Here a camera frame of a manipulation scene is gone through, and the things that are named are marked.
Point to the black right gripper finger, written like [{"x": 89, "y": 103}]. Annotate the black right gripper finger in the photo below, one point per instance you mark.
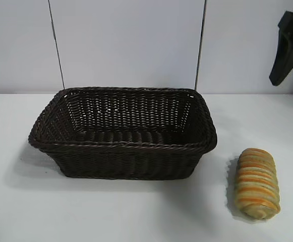
[{"x": 291, "y": 45}]

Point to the thin dark backdrop rod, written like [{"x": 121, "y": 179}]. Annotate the thin dark backdrop rod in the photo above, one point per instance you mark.
[
  {"x": 199, "y": 50},
  {"x": 57, "y": 50}
]

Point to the long striped bread loaf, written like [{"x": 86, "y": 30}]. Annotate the long striped bread loaf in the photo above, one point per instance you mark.
[{"x": 257, "y": 184}]

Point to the dark brown wicker basket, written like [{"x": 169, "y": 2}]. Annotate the dark brown wicker basket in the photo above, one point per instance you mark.
[{"x": 126, "y": 158}]

